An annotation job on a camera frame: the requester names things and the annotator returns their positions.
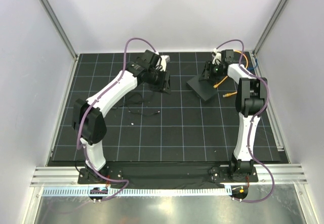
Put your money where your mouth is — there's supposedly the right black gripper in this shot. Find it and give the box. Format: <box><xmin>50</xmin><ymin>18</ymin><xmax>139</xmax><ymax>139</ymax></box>
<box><xmin>198</xmin><ymin>61</ymin><xmax>224</xmax><ymax>83</ymax></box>

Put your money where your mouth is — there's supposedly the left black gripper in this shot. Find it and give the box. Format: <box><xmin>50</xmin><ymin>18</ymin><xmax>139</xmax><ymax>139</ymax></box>
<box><xmin>147</xmin><ymin>68</ymin><xmax>172</xmax><ymax>95</ymax></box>

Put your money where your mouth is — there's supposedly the yellow ethernet cable short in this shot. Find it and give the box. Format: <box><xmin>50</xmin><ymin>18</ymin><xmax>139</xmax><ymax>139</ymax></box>
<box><xmin>213</xmin><ymin>76</ymin><xmax>228</xmax><ymax>88</ymax></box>

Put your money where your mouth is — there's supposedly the black network switch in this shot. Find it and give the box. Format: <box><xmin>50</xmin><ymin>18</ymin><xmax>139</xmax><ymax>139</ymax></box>
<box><xmin>186</xmin><ymin>75</ymin><xmax>218</xmax><ymax>102</ymax></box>

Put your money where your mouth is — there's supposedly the thin black power cable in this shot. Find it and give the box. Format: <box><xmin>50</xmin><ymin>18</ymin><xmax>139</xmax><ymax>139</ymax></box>
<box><xmin>112</xmin><ymin>89</ymin><xmax>161</xmax><ymax>116</ymax></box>

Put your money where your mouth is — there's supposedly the black power adapter plug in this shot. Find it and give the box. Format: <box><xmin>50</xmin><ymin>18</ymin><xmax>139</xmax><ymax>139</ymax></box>
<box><xmin>148</xmin><ymin>75</ymin><xmax>164</xmax><ymax>84</ymax></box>

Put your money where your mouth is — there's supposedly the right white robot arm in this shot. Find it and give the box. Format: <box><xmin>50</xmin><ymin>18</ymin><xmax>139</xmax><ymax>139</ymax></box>
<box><xmin>200</xmin><ymin>49</ymin><xmax>267</xmax><ymax>182</ymax></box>

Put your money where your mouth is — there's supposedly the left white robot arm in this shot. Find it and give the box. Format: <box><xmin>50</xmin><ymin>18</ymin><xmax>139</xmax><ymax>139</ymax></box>
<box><xmin>72</xmin><ymin>50</ymin><xmax>171</xmax><ymax>184</ymax></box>

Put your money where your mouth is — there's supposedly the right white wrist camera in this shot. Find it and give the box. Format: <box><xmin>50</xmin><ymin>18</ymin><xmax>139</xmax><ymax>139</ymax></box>
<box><xmin>212</xmin><ymin>48</ymin><xmax>222</xmax><ymax>65</ymax></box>

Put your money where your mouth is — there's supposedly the blue ethernet cable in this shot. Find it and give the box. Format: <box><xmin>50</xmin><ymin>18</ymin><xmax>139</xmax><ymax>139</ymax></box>
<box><xmin>247</xmin><ymin>57</ymin><xmax>259</xmax><ymax>71</ymax></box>

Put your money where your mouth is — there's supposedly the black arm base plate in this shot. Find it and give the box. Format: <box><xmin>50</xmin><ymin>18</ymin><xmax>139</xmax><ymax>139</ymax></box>
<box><xmin>77</xmin><ymin>161</ymin><xmax>259</xmax><ymax>187</ymax></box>

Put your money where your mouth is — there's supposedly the right aluminium corner post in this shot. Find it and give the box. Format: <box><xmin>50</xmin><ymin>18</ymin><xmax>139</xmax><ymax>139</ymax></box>
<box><xmin>253</xmin><ymin>0</ymin><xmax>289</xmax><ymax>55</ymax></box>

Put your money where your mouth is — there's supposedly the aluminium corner post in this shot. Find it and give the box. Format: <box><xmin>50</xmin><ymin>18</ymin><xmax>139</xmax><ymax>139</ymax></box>
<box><xmin>39</xmin><ymin>0</ymin><xmax>77</xmax><ymax>61</ymax></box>
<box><xmin>253</xmin><ymin>0</ymin><xmax>289</xmax><ymax>55</ymax></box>

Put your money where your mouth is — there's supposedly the aluminium frame rail front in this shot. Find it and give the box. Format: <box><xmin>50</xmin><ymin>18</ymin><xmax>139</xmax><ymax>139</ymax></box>
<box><xmin>30</xmin><ymin>164</ymin><xmax>307</xmax><ymax>186</ymax></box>

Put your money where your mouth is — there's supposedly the left aluminium corner post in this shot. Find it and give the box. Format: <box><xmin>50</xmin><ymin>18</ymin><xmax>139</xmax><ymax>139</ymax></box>
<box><xmin>39</xmin><ymin>0</ymin><xmax>77</xmax><ymax>61</ymax></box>

